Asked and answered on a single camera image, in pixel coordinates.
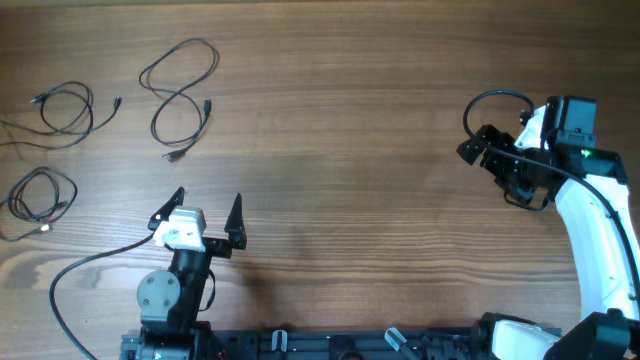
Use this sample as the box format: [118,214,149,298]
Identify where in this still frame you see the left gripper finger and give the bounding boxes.
[224,193,247,250]
[147,187,185,231]

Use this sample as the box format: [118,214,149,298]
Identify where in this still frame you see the short black USB cable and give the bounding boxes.
[0,166,79,244]

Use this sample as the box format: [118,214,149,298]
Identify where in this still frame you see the long black thin cable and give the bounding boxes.
[0,80,123,151]

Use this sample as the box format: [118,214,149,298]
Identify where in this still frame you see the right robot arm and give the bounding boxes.
[456,96,639,359]

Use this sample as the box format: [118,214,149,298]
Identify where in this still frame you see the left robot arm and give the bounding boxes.
[119,187,247,360]

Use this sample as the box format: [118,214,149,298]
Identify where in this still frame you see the left camera black cable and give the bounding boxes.
[48,233,156,360]

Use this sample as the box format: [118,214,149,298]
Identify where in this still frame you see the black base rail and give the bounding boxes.
[119,328,495,360]

